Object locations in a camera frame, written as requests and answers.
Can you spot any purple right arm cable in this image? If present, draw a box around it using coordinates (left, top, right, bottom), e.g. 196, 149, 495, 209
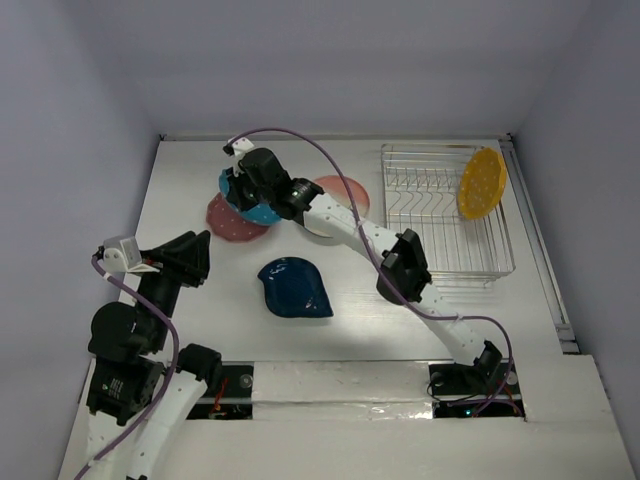
222, 127, 516, 417

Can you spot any dark blue leaf plate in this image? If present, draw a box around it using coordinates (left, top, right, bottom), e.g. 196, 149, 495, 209
257, 257, 334, 319

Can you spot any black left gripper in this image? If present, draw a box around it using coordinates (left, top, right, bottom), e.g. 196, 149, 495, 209
133, 226, 212, 346

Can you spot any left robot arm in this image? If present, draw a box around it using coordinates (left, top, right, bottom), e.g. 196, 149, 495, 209
76, 231, 223, 479

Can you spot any silver foil strip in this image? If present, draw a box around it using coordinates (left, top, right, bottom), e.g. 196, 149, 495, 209
251, 361, 433, 421

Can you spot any yellow polka dot plate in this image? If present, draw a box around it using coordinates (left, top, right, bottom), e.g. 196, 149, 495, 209
457, 147, 508, 220

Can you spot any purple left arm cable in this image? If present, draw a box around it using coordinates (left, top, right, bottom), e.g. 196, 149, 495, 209
74, 249, 181, 480

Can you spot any wire dish rack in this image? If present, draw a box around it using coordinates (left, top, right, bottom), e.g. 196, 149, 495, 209
380, 142, 515, 292

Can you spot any aluminium edge rail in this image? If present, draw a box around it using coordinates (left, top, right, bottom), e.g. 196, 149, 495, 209
499, 137, 582, 355

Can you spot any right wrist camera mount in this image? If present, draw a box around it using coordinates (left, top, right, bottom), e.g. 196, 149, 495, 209
223, 137, 255, 157

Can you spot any pink and cream plate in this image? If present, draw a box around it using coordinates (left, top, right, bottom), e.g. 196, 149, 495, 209
301, 175, 371, 249

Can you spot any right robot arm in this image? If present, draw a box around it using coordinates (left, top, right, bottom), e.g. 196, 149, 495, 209
223, 142, 503, 392

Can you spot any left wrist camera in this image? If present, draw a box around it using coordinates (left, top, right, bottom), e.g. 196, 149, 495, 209
102, 236, 142, 273

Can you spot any pink polka dot plate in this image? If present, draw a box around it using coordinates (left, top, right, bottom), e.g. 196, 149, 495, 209
205, 193, 270, 243

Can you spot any blue polka dot plate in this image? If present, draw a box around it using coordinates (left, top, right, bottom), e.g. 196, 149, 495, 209
218, 169, 281, 227

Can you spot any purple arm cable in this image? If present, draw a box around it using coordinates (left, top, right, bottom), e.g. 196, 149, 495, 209
222, 127, 516, 417
74, 249, 181, 480

